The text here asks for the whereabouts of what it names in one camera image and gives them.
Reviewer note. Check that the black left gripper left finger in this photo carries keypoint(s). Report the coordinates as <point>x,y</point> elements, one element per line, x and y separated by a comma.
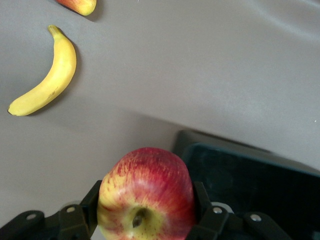
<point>70,225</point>

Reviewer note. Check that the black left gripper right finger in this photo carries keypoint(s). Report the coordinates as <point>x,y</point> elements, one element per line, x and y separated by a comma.
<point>220,225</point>

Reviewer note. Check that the black rectangular plastic box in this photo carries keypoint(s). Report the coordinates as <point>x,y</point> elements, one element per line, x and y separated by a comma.
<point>262,190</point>

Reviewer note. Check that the red yellow apple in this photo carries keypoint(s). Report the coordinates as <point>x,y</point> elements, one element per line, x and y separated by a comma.
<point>147,190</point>

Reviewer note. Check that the yellow banana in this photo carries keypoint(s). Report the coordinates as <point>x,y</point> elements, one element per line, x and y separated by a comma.
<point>58,75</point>

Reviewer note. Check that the red yellow mango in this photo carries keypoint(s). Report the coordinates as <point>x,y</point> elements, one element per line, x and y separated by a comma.
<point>81,5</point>

